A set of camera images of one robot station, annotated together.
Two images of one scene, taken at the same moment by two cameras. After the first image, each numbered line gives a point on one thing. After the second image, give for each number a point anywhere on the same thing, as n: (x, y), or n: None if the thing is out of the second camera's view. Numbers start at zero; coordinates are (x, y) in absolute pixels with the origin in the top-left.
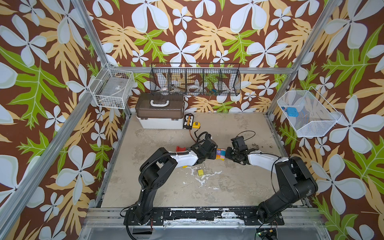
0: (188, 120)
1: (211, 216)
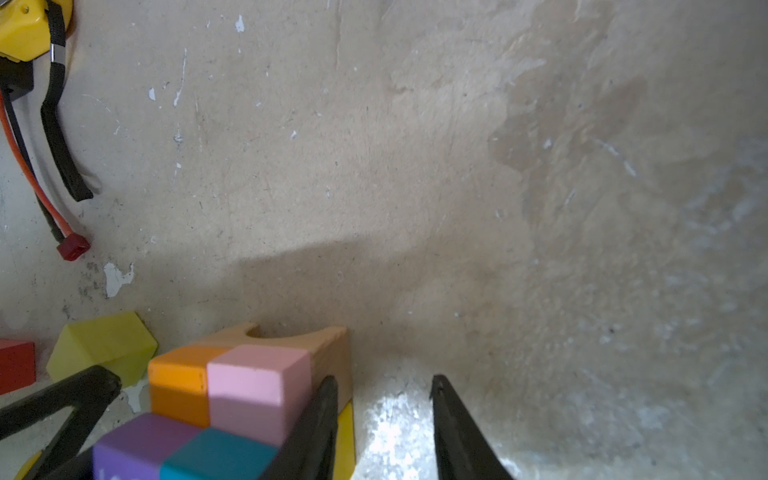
0: (16, 78)
1: None
